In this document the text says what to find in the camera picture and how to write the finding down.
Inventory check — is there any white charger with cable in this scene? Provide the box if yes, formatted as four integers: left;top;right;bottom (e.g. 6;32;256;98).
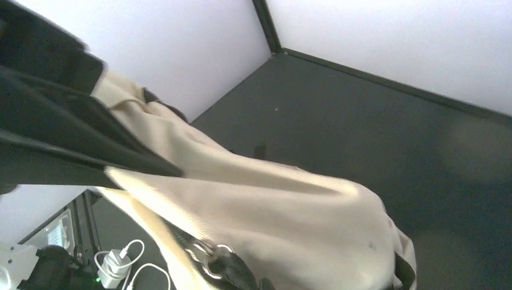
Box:
94;239;173;290

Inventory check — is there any black frame post right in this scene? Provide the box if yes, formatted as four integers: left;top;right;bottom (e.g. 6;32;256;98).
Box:
252;0;283;54

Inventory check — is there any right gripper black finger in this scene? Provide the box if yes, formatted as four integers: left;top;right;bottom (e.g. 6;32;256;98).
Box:
258;278;276;290

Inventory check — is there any beige canvas backpack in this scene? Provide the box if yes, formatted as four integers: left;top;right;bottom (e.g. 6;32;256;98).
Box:
92;72;417;289

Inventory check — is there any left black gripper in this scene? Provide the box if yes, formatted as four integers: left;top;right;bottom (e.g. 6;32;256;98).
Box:
1;1;184;193

